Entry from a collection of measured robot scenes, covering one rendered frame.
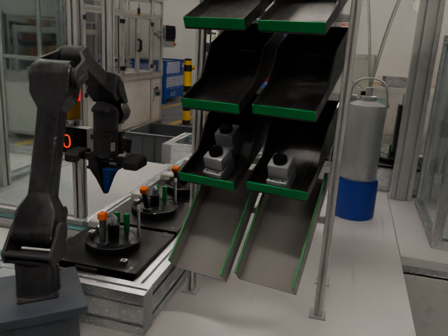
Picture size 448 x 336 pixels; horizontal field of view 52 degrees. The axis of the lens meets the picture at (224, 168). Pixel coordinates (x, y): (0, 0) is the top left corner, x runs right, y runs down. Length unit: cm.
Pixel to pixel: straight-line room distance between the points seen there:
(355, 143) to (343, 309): 71
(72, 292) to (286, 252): 45
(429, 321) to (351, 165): 58
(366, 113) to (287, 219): 76
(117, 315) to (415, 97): 148
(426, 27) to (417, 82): 21
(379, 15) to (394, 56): 99
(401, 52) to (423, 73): 939
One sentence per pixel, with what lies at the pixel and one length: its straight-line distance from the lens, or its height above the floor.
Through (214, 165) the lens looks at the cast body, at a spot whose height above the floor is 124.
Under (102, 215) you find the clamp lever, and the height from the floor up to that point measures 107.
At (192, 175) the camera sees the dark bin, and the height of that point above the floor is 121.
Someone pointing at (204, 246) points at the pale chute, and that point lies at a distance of 106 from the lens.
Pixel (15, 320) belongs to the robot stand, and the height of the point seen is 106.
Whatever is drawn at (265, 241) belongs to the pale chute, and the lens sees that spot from 105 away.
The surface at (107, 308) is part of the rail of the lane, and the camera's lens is 108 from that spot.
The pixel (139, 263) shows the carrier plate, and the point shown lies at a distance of 113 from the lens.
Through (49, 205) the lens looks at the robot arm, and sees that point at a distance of 81.
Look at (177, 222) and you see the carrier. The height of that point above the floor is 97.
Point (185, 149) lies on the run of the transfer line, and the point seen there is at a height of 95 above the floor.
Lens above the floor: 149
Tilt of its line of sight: 16 degrees down
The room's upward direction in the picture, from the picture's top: 3 degrees clockwise
